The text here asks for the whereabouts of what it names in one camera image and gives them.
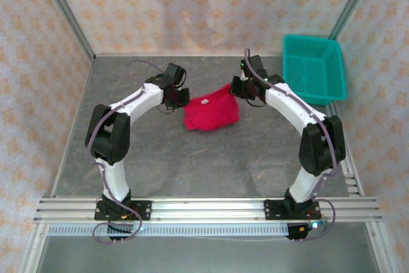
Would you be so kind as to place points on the teal plastic basket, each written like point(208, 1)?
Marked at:
point(313, 71)

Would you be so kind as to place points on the black right controller board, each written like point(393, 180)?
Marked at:
point(300, 231)

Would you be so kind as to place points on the red t-shirt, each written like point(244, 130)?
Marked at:
point(211, 116)

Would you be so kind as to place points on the aluminium side rail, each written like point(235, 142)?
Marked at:
point(351, 177)

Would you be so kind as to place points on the long aluminium base rail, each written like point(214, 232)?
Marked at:
point(207, 210)

